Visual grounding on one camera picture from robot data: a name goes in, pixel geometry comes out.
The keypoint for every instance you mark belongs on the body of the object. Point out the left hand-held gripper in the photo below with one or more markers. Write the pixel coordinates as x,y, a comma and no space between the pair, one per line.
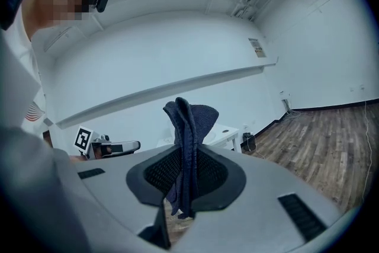
84,140

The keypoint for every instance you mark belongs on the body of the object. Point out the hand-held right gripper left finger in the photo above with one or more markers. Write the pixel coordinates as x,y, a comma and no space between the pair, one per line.
112,192

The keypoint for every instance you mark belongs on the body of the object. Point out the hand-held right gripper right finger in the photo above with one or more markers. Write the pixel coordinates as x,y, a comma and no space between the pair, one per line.
260,216

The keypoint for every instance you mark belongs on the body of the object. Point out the dark blue cloth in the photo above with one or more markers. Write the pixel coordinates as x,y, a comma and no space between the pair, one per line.
189,127

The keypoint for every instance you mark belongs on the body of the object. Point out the person's left forearm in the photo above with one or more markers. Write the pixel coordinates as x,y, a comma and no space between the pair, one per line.
77,158

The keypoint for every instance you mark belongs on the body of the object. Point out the black box on floor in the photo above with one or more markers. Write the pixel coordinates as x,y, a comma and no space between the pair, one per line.
249,140

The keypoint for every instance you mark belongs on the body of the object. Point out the white table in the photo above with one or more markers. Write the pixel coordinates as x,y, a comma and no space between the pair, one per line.
220,139

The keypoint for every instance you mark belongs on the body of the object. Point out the white shirt with striped print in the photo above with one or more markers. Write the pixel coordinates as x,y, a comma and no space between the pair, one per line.
17,74

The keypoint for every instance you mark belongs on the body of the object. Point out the person's head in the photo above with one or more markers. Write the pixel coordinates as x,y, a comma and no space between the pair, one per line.
50,0

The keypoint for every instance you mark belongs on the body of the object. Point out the long white wall ledge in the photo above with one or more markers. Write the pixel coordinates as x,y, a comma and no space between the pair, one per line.
165,87

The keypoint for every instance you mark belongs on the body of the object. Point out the white wall outlet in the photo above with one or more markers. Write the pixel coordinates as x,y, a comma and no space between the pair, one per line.
285,95

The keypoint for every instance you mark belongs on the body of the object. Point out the wall notice sheet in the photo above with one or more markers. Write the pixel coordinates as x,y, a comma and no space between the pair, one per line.
257,47

